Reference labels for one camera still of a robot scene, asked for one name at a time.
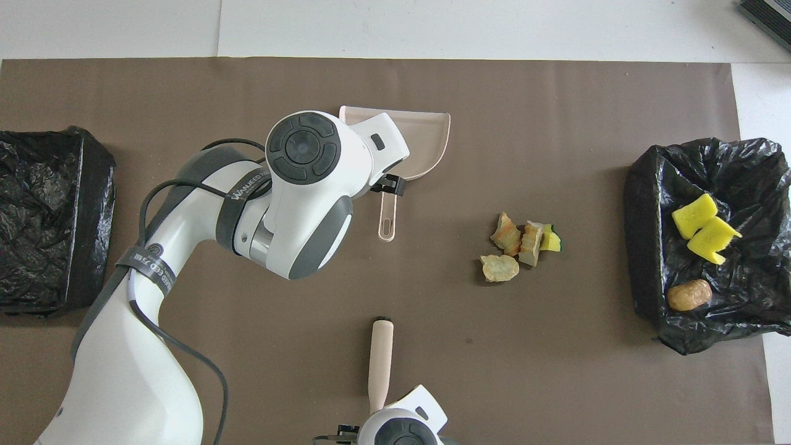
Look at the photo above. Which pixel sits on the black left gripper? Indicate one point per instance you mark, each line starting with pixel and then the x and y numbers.
pixel 378 188

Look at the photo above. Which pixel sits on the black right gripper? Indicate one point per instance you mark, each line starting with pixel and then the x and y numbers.
pixel 347 429

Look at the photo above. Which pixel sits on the pale pink plastic dustpan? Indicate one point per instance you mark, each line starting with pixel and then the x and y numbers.
pixel 426 142

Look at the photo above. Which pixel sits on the orange crust ridged bread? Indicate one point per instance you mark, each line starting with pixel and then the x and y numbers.
pixel 507 235

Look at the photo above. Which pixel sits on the round pale bread chunk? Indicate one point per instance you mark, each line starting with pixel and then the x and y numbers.
pixel 499 268

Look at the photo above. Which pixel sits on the pale bread slice piece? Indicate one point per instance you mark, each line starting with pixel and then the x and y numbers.
pixel 530 244

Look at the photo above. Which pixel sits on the small yellow green sponge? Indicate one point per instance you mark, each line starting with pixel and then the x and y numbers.
pixel 552 241

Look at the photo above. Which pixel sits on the brown potato shaped sponge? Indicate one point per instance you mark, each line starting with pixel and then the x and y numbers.
pixel 689 295

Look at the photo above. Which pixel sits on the yellow notched sponge piece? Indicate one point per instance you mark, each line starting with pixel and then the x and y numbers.
pixel 710 241

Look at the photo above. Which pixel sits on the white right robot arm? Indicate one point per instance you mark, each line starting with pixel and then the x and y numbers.
pixel 401 432

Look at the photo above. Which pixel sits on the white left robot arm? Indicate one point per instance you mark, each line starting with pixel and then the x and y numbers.
pixel 154 371

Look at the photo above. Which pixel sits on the crumpled black bag bin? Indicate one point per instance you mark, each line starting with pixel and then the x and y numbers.
pixel 649 247

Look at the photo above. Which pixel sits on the smooth black bag bin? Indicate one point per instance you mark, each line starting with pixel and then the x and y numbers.
pixel 55 235

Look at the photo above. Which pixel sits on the brown paper table mat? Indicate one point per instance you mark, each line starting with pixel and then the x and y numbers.
pixel 494 371

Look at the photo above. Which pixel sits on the dark ribbed device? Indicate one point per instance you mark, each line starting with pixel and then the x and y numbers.
pixel 772 18

